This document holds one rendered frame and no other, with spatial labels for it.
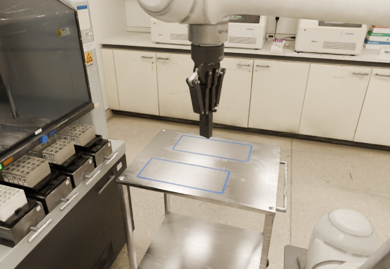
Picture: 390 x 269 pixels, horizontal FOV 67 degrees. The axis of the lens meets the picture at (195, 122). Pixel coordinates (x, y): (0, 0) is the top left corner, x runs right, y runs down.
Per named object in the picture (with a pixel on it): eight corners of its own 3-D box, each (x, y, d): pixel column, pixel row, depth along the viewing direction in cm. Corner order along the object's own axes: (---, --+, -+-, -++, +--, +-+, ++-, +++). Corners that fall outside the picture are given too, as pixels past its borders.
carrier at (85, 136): (92, 136, 144) (90, 125, 141) (96, 136, 143) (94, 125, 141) (76, 147, 134) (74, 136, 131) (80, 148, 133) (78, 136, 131)
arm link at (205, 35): (237, 15, 63) (235, 43, 66) (203, 12, 69) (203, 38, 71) (212, 19, 57) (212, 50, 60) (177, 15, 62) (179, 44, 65)
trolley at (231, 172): (129, 308, 150) (108, 178, 114) (163, 239, 189) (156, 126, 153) (262, 352, 132) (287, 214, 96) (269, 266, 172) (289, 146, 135)
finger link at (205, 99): (212, 70, 67) (209, 71, 66) (210, 115, 71) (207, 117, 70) (199, 67, 69) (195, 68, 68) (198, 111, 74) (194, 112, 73)
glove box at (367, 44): (365, 48, 285) (367, 40, 282) (361, 46, 296) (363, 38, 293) (392, 49, 281) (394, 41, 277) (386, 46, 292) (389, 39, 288)
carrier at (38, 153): (55, 149, 133) (52, 137, 130) (58, 149, 133) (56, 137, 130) (35, 162, 123) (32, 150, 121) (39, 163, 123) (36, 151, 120)
